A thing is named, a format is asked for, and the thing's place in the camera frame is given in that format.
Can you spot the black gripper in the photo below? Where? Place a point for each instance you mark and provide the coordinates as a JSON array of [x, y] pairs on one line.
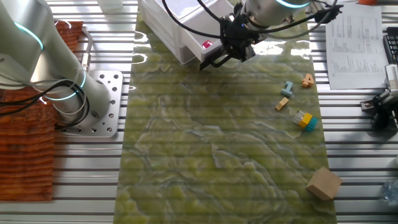
[[237, 34]]

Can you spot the pink translucent toy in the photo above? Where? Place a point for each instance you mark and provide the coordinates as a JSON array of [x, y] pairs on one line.
[[207, 44]]

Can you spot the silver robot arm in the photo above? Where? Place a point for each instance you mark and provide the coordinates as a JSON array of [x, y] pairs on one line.
[[25, 46]]

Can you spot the blue number one block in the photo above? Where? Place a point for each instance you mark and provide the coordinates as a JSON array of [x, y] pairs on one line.
[[287, 89]]

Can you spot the small tan wooden block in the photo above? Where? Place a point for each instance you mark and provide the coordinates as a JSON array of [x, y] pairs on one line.
[[281, 104]]

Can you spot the orange number four block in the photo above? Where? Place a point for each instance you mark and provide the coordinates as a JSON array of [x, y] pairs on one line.
[[308, 81]]

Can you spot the clear yellow teal toy bricks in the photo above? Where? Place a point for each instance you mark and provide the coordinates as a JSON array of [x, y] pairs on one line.
[[305, 120]]

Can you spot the green marble pattern mat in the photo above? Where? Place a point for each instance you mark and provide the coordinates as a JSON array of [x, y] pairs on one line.
[[202, 149]]

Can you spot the printed paper sheet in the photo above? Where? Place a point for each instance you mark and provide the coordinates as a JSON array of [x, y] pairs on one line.
[[357, 53]]

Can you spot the orange round object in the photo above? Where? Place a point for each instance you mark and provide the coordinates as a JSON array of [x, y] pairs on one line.
[[367, 1]]

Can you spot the black keyboard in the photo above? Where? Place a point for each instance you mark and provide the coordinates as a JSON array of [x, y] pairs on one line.
[[392, 46]]

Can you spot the black tool at right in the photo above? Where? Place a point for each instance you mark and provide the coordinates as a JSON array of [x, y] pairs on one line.
[[384, 102]]

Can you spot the large wooden cube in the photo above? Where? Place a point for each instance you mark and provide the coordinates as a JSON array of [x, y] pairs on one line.
[[323, 183]]

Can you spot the brown wood grain mat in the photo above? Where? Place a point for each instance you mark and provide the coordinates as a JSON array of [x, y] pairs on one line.
[[25, 149]]

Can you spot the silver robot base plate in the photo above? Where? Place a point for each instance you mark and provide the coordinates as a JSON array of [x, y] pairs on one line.
[[109, 93]]

